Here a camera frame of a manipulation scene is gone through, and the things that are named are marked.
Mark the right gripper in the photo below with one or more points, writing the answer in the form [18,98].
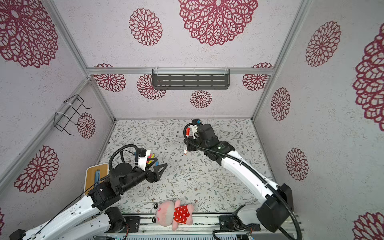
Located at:
[190,145]

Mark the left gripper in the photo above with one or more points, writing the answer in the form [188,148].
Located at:
[152,175]

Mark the white red-tip marker pen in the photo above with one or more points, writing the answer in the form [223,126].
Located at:
[186,148]

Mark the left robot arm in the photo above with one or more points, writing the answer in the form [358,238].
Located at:
[95,213]

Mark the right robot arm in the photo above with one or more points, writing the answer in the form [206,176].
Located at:
[276,209]

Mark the pink plush pig toy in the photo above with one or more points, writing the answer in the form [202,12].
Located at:
[170,213]

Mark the white wooden-top box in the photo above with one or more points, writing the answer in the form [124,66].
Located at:
[93,176]

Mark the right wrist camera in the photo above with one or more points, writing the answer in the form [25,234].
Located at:
[193,128]

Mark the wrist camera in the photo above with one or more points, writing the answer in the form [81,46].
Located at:
[143,156]
[193,128]

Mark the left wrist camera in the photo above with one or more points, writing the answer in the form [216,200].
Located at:
[143,156]

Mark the dark grey wall shelf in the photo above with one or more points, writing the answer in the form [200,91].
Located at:
[191,80]

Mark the black wire wall rack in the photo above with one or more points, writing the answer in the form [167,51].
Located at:
[65,117]

